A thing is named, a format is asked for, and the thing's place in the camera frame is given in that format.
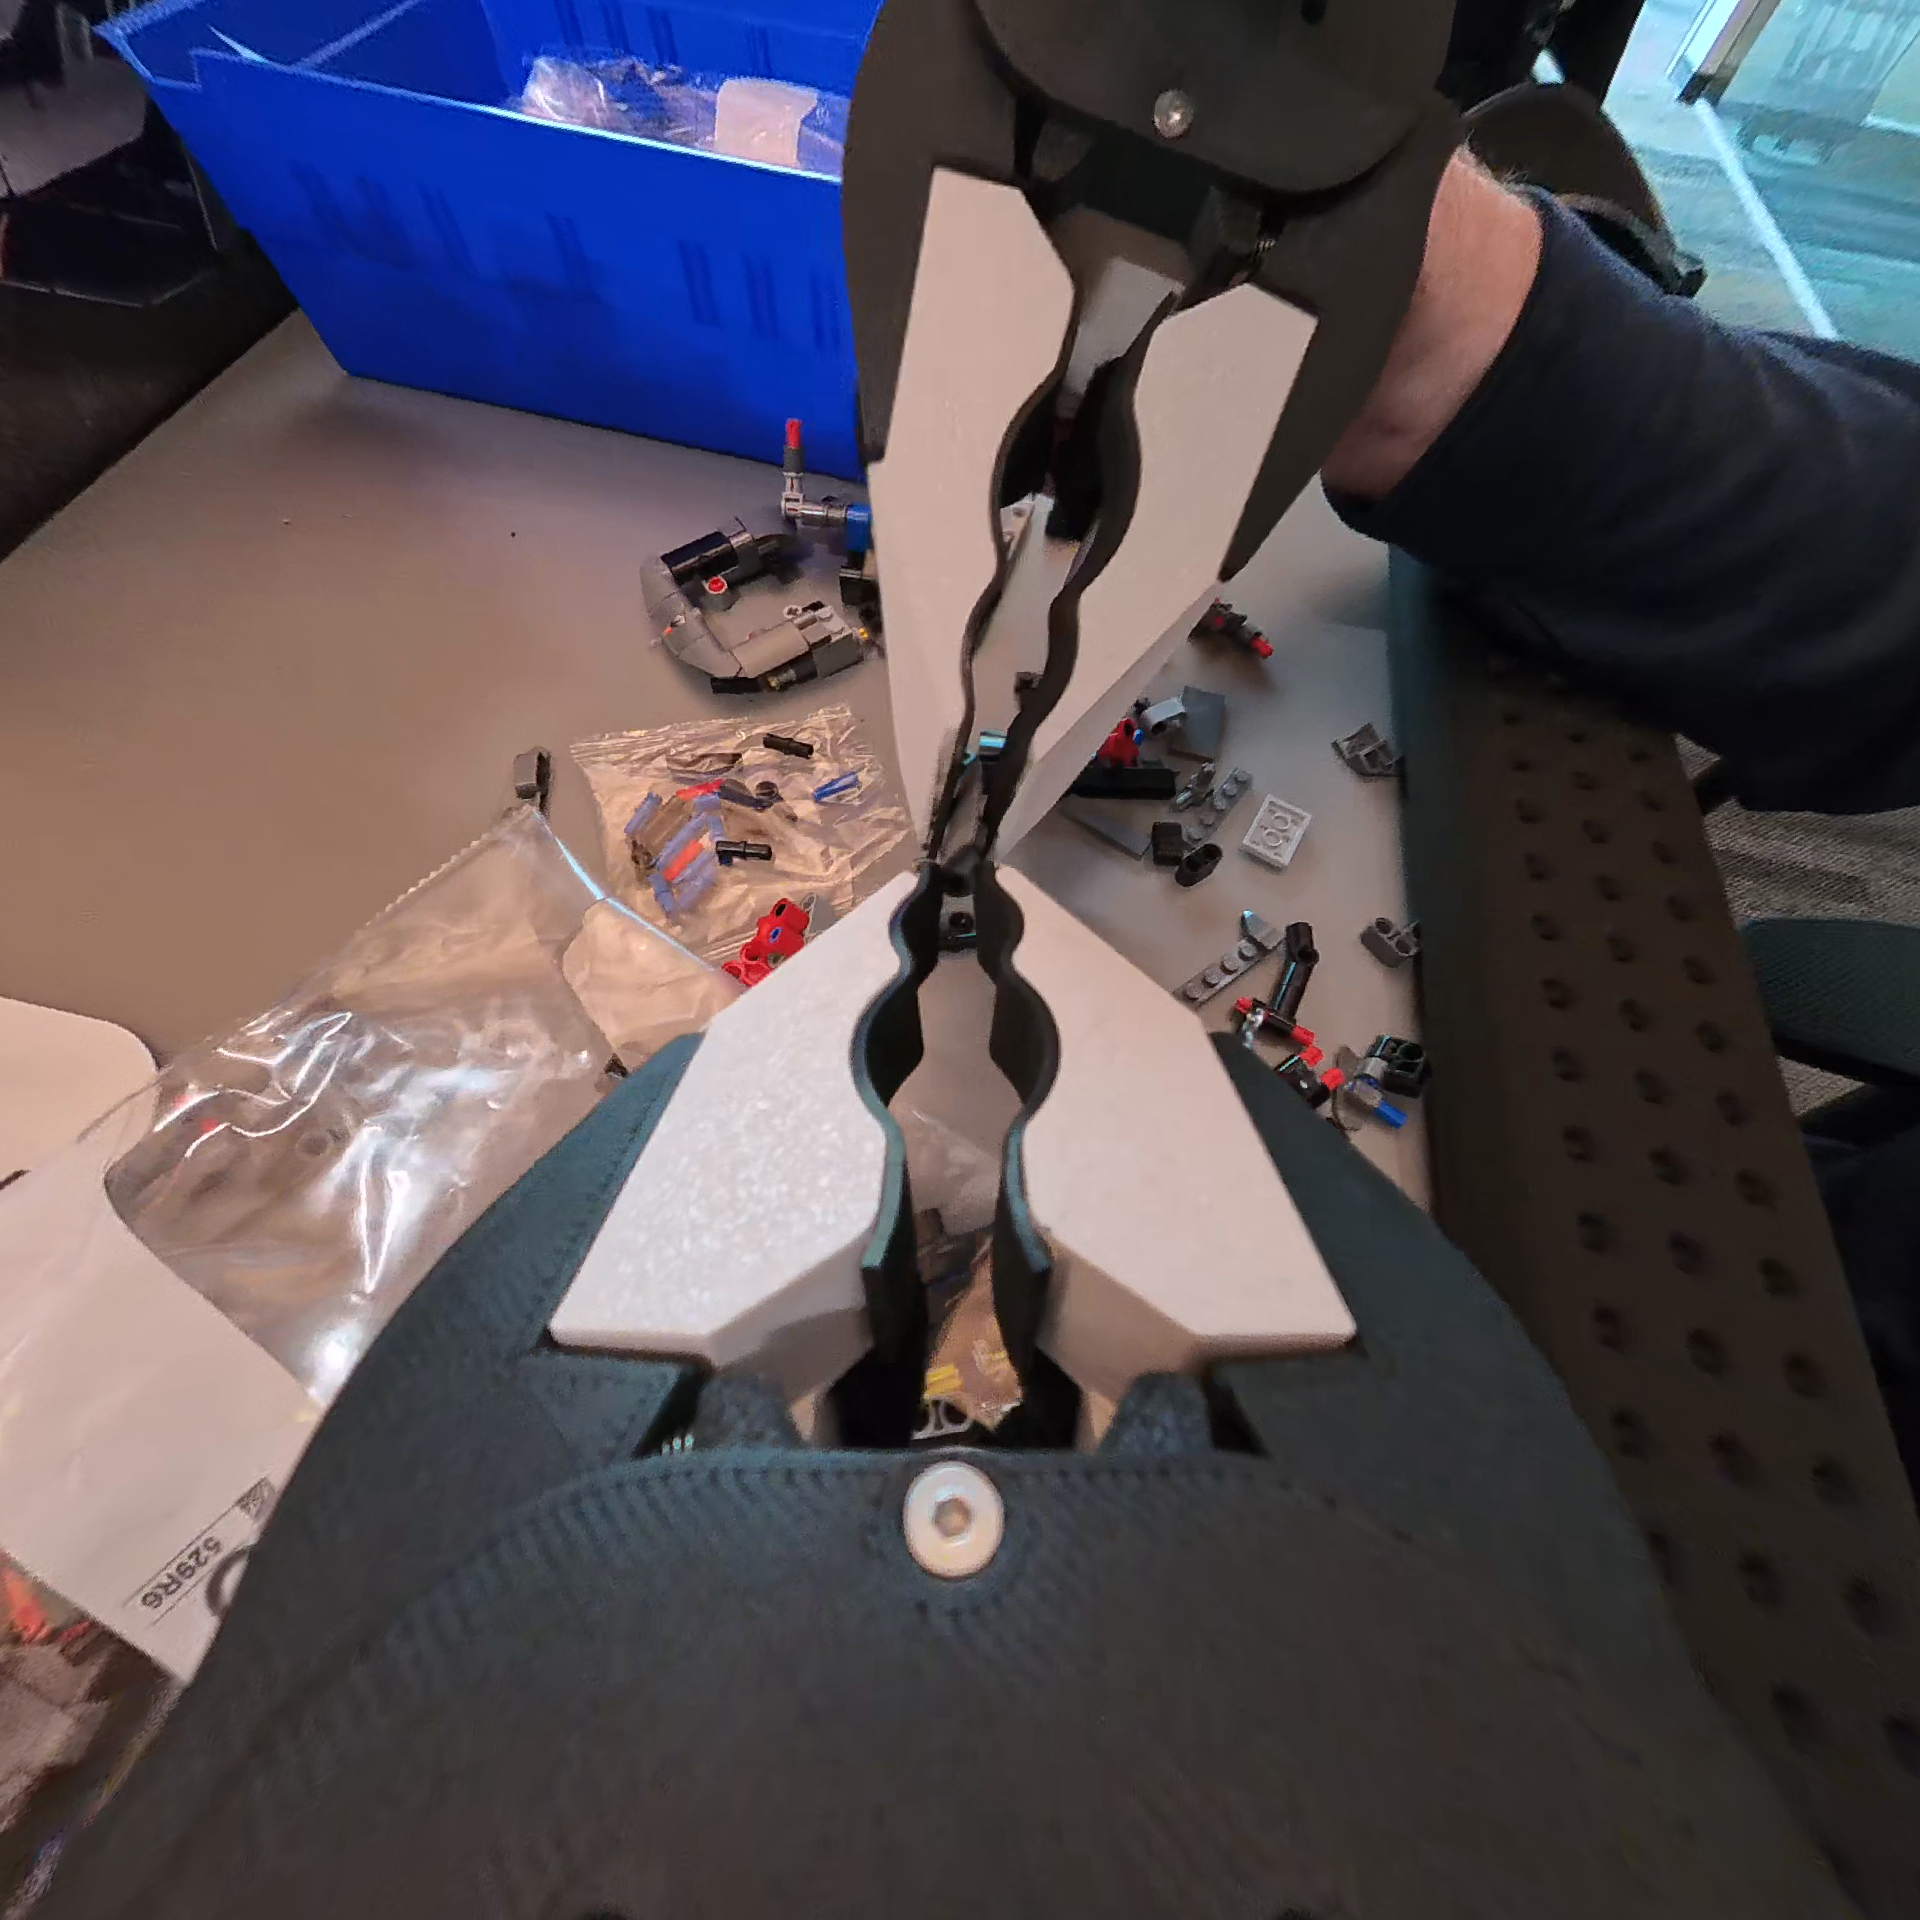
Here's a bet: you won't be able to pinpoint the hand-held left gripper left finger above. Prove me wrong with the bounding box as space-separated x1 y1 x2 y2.
546 871 958 1450

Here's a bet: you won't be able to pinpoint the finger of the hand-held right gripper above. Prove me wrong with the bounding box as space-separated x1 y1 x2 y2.
980 283 1327 859
868 167 1085 869

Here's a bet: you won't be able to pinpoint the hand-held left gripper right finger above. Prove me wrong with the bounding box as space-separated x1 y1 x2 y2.
972 864 1364 1450

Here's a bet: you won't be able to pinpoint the red lego connector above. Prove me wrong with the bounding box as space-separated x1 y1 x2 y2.
722 895 821 985

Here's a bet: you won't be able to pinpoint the black lego assembly shiny bar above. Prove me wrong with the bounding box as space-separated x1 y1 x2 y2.
1070 717 1190 808

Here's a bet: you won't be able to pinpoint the clear bag grey lego pieces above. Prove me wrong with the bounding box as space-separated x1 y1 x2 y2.
105 808 755 1398

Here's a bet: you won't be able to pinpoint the clear bag mixed lego pieces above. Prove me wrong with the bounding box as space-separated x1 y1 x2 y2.
0 1560 168 1851

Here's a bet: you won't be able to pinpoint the person's right forearm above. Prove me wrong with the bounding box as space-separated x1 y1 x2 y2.
1327 192 1920 822

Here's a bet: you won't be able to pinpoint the blue grey axle lego assembly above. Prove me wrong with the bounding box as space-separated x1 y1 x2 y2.
774 416 883 605

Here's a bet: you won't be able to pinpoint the grey lego block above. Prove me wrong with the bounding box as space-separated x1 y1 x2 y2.
713 597 883 700

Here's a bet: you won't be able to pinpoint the dark grey lego wedge plate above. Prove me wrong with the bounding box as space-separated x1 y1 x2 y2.
1175 911 1287 1008

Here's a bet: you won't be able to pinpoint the black angled lego liftarm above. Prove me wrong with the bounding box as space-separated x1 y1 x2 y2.
1229 921 1327 1056

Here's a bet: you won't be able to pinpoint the dark bluish grey lego plates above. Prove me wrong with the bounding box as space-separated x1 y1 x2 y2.
1133 683 1257 813

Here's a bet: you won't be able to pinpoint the curved grey black lego assembly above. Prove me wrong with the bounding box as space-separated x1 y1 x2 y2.
640 515 798 680

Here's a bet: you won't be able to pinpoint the crumpled bag of lego pins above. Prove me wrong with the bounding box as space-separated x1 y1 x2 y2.
570 704 921 936

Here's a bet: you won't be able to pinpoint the person's right hand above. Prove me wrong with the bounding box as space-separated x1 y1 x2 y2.
1323 152 1550 496

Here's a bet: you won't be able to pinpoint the black office chair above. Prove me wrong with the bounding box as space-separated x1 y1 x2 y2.
1461 82 1705 300

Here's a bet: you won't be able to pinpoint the clear bags in bin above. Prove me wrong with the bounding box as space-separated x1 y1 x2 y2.
518 48 859 170

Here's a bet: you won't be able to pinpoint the blue plastic bin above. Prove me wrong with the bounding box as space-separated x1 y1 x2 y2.
98 0 890 485

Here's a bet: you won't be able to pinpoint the white rounded board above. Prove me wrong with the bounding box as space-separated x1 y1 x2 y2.
0 999 163 1192

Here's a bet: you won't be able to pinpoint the dark office chair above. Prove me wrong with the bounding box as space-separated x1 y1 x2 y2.
1738 917 1920 1085

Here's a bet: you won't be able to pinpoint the person's dark blue clothing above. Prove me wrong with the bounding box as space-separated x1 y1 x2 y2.
1800 1095 1920 1515

